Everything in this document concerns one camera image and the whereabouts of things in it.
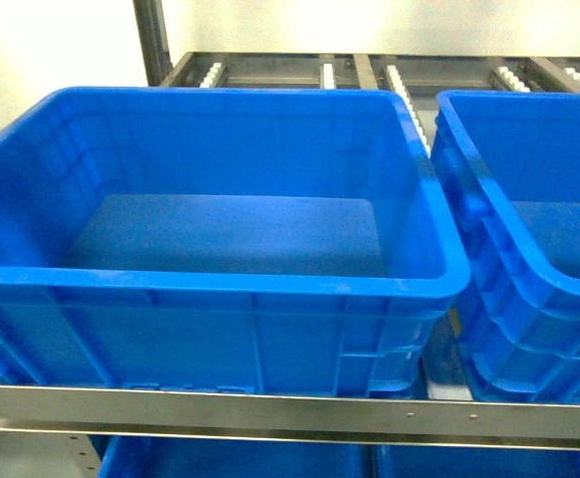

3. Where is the lower blue crate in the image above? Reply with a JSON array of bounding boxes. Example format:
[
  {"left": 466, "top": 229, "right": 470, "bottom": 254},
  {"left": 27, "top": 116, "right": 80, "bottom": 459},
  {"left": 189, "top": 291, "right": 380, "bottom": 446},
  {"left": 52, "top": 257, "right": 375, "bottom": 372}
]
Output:
[{"left": 99, "top": 436, "right": 373, "bottom": 477}]

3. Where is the metal roller shelf rack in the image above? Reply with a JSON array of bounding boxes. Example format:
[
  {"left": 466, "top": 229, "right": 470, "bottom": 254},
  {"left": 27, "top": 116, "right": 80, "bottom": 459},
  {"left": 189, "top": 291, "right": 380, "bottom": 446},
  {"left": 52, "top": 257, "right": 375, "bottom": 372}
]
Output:
[{"left": 0, "top": 1, "right": 580, "bottom": 450}]

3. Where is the large blue plastic crate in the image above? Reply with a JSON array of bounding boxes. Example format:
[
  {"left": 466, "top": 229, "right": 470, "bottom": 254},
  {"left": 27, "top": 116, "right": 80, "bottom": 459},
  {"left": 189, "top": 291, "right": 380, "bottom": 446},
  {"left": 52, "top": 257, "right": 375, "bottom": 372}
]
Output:
[{"left": 0, "top": 88, "right": 470, "bottom": 397}]

